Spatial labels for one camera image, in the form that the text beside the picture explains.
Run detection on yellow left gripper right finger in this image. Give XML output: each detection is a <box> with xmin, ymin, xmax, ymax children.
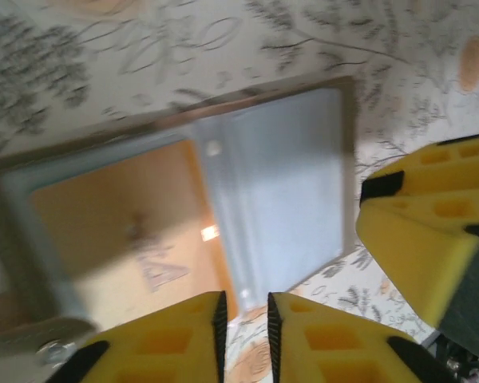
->
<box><xmin>266</xmin><ymin>291</ymin><xmax>460</xmax><ymax>383</ymax></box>

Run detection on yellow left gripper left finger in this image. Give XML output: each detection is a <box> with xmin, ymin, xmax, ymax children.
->
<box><xmin>69</xmin><ymin>290</ymin><xmax>228</xmax><ymax>383</ymax></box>

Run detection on grey and teal pouch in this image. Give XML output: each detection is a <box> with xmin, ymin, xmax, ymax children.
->
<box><xmin>0</xmin><ymin>74</ymin><xmax>358</xmax><ymax>383</ymax></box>

